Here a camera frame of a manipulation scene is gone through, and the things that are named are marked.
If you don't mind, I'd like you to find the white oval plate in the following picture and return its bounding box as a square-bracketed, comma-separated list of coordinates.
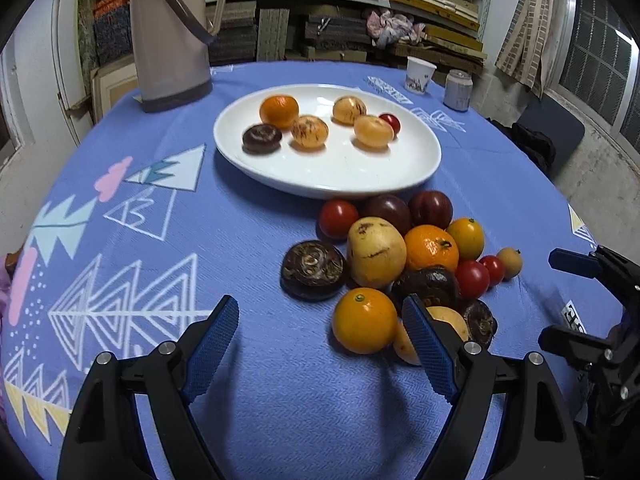
[213, 84, 442, 198]

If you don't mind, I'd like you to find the dark purple plum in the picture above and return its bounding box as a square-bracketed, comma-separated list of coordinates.
[361, 194, 411, 236]
[408, 190, 454, 229]

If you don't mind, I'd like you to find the dark water chestnut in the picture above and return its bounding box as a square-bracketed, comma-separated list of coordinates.
[242, 124, 282, 155]

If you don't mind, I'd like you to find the dark blue cushion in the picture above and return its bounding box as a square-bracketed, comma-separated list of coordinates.
[518, 94, 585, 176]

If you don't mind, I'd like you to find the tan round fruit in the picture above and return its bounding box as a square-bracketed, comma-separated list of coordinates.
[393, 306, 470, 366]

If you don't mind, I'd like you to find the beige checked curtain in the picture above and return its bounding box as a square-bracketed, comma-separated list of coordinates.
[496, 0, 554, 98]

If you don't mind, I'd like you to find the red cherry tomato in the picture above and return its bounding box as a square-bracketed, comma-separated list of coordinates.
[378, 113, 401, 136]

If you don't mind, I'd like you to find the grey drink can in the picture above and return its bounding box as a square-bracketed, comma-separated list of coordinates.
[444, 70, 473, 112]

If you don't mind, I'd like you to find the red tomato near plate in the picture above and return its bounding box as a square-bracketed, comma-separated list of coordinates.
[318, 200, 359, 240]

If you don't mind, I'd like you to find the small orange tangerine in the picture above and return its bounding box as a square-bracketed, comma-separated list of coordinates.
[259, 94, 299, 131]

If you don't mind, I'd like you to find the large orange tangerine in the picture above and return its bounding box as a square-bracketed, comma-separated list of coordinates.
[405, 224, 460, 273]

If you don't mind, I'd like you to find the shelf with stacked boards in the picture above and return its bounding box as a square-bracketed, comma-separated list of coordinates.
[78, 0, 487, 120]

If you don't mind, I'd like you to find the pale tan fruit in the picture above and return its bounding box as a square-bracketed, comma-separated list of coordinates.
[332, 96, 367, 126]

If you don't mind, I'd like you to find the barred window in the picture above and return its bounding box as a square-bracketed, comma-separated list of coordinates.
[554, 0, 639, 153]

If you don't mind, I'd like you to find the large dark mangosteen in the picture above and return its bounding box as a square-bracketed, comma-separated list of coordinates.
[280, 240, 347, 301]

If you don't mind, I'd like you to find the small tan longan fruit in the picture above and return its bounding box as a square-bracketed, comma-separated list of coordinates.
[497, 247, 523, 281]

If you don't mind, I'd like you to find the large tan passion fruit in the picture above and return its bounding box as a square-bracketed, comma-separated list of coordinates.
[347, 217, 407, 288]

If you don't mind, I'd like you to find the pink crumpled cloth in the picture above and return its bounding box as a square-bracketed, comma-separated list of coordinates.
[366, 10, 426, 49]

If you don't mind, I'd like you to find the tan speckled fruit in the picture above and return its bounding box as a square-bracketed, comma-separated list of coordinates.
[291, 115, 329, 150]

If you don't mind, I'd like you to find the beige thermos jug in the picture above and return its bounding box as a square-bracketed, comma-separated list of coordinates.
[130, 0, 226, 113]

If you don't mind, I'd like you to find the yellow orange citrus fruit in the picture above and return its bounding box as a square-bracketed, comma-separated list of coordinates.
[446, 218, 485, 260]

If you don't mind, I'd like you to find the blue patterned tablecloth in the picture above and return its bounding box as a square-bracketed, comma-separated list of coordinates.
[0, 60, 626, 480]

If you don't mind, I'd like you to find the white paper cup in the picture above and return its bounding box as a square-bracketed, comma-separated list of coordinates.
[404, 56, 437, 96]

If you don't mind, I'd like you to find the purple cloth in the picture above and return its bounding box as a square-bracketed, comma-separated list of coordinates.
[0, 256, 11, 318]

